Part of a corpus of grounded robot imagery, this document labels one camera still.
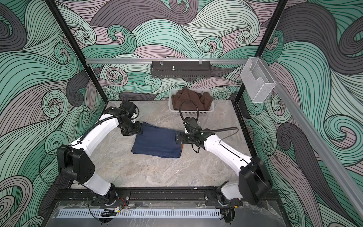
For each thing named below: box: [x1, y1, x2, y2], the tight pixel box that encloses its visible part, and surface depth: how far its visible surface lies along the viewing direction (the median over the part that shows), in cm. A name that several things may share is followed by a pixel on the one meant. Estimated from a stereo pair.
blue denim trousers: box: [131, 122, 182, 159], surface depth 94 cm
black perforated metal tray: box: [150, 60, 212, 79], surface depth 97 cm
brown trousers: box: [171, 86, 214, 111], surface depth 112 cm
